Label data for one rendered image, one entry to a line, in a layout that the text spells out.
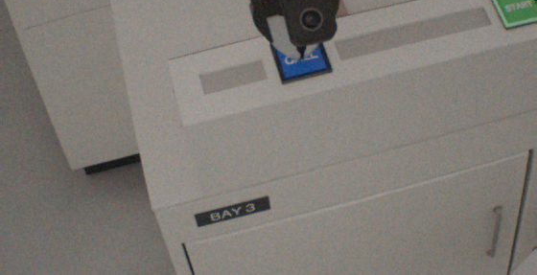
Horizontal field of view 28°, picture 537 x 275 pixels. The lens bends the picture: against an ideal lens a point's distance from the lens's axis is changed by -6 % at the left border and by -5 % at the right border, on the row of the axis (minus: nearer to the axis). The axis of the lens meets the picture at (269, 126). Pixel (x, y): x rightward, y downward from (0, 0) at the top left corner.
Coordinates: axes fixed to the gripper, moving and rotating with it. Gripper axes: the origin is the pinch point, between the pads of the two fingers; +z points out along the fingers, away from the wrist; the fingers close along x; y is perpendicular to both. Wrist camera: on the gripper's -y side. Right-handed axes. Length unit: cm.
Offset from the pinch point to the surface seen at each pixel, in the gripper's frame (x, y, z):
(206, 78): 10.2, 1.9, 2.0
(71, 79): 33, 59, 62
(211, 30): 7.8, 20.5, 15.6
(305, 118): 1.1, -3.9, 5.7
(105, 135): 31, 59, 81
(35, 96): 47, 88, 97
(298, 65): 0.5, -0.2, 1.2
